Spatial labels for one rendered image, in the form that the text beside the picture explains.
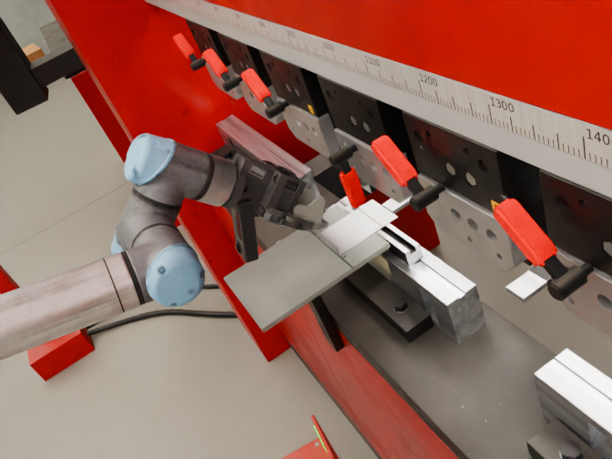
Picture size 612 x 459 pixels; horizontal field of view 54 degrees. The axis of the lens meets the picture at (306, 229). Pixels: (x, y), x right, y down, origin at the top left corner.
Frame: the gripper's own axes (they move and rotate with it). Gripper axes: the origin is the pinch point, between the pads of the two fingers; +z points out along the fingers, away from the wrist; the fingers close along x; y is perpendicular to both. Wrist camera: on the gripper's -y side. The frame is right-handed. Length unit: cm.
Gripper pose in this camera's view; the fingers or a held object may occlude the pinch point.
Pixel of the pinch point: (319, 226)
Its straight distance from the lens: 106.2
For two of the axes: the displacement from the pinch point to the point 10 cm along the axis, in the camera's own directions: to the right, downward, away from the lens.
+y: 4.2, -8.8, -2.2
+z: 7.9, 2.3, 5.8
